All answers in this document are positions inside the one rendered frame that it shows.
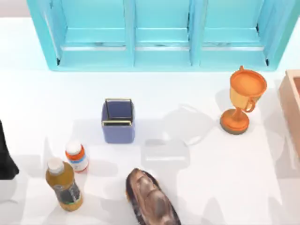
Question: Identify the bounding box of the salmon-coloured box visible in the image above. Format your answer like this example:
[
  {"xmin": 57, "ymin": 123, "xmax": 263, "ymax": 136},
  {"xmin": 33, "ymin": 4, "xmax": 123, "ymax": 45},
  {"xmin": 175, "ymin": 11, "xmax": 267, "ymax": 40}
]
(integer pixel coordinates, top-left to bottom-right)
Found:
[{"xmin": 277, "ymin": 69, "xmax": 300, "ymax": 164}]

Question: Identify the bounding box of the blue square cup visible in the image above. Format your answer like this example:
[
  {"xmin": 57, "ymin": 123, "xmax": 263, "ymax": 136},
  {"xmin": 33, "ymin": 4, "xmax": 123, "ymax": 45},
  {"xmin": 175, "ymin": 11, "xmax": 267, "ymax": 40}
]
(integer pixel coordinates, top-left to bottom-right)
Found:
[{"xmin": 101, "ymin": 97, "xmax": 136, "ymax": 144}]

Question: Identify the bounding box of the orange trophy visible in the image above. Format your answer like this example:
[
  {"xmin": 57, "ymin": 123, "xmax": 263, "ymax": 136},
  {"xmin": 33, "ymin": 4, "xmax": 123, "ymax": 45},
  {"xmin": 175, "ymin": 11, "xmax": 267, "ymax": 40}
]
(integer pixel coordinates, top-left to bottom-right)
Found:
[{"xmin": 219, "ymin": 65, "xmax": 268, "ymax": 135}]

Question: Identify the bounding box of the light blue rack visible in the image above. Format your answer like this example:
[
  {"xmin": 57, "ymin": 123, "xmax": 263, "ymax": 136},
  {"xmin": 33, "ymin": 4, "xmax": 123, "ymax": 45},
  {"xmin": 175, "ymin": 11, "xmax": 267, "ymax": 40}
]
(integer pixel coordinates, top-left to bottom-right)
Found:
[{"xmin": 26, "ymin": 0, "xmax": 300, "ymax": 73}]

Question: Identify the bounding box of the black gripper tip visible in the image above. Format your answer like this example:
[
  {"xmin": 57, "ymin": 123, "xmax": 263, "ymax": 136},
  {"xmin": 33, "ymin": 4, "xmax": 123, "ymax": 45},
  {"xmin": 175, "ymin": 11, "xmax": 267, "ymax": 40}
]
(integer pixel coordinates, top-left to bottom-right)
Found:
[{"xmin": 0, "ymin": 120, "xmax": 20, "ymax": 180}]

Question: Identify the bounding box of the orange and white bottle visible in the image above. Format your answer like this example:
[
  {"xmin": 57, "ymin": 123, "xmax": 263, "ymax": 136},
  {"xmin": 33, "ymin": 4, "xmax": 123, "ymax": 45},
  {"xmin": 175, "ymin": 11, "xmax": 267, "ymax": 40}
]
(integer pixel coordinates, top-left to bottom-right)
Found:
[{"xmin": 65, "ymin": 139, "xmax": 90, "ymax": 173}]

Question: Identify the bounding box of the amber bottle with dark label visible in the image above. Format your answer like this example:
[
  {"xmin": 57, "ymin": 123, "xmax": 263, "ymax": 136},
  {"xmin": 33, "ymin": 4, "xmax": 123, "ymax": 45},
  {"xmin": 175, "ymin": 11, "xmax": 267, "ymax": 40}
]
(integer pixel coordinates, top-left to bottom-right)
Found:
[{"xmin": 45, "ymin": 157, "xmax": 83, "ymax": 212}]

